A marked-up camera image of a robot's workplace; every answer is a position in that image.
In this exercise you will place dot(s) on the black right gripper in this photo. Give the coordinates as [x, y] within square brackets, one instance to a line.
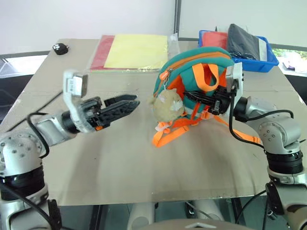
[221, 100]

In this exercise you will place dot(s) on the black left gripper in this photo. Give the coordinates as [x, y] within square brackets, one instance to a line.
[92, 111]

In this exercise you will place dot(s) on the orange and teal backpack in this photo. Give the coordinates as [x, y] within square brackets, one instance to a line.
[192, 69]

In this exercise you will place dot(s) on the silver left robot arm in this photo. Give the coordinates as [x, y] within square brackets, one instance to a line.
[21, 153]

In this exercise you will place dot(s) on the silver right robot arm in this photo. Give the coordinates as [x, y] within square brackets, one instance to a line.
[278, 134]

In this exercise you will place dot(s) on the beige plush toy pendant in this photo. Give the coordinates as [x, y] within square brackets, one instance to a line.
[166, 107]

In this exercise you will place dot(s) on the yellow paper sheet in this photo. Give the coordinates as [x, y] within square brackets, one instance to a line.
[136, 51]

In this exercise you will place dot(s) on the red paper sheet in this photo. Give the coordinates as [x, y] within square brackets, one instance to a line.
[100, 52]

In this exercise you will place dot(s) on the clear plastic bag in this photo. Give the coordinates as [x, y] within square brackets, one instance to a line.
[173, 46]

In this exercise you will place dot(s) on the red flat item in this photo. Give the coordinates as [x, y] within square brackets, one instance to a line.
[214, 40]

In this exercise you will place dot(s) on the brown cardboard table cover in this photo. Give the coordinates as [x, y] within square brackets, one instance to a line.
[108, 163]

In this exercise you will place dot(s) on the blue plastic bin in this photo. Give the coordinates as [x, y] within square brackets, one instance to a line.
[259, 64]

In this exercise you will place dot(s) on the dark grey fabric pouch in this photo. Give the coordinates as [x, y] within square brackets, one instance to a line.
[242, 40]

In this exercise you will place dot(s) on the black device with paw print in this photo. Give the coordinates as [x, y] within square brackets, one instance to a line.
[60, 48]

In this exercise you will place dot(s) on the grey vertical pole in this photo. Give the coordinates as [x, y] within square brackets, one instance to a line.
[176, 16]

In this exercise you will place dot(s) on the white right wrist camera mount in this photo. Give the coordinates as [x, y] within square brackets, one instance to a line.
[237, 72]

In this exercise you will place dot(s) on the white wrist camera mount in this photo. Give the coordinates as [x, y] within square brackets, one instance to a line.
[70, 83]
[237, 72]

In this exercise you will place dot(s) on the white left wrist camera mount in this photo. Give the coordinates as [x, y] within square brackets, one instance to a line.
[70, 83]

